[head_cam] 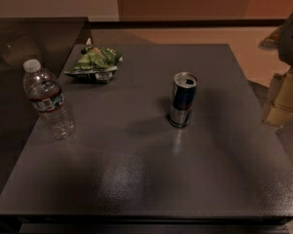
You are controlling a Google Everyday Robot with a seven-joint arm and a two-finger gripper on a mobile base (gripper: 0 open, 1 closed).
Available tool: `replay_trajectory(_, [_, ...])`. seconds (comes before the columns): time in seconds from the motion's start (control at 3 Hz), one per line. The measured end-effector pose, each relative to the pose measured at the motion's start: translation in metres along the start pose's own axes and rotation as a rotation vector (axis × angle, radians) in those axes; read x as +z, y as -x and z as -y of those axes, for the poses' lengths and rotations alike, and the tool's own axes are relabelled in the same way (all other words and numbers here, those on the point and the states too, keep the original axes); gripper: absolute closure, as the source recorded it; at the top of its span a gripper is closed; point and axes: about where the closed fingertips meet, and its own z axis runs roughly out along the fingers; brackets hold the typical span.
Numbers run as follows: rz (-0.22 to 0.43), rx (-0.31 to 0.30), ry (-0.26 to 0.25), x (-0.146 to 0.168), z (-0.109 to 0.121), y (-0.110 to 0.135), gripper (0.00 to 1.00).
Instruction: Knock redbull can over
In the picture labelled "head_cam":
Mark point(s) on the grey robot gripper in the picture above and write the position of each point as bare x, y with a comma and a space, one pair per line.
292, 39

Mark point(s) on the clear plastic water bottle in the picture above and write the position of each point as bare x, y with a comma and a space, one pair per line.
46, 96

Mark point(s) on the green chip bag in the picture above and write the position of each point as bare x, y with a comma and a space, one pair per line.
96, 65

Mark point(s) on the blue silver redbull can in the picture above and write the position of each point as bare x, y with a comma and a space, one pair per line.
183, 94

